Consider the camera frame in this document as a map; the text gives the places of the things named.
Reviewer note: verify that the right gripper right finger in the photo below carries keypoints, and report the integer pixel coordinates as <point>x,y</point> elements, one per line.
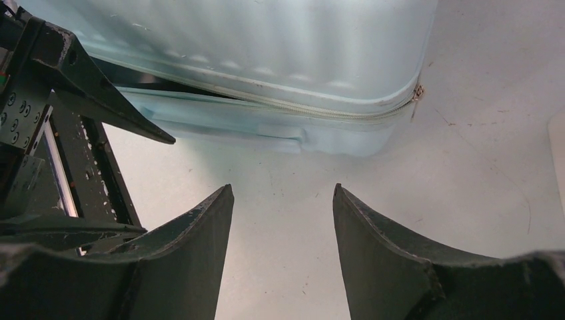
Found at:
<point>392,272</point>

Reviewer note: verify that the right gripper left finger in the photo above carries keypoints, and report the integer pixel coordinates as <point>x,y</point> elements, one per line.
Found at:
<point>171,272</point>

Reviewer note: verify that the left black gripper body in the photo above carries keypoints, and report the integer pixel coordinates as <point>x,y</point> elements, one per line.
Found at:
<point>23,121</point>

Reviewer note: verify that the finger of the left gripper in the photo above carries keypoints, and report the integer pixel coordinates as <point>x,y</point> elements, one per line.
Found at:
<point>58,58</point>
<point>62,233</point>

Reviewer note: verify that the silver zipper pull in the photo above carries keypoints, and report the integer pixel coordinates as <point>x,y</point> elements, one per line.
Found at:
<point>418,94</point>

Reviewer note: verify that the light blue ribbed suitcase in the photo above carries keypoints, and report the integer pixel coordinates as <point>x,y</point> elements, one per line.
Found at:
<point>328,76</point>

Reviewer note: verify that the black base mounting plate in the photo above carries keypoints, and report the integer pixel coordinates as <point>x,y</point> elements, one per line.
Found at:
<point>82,177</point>

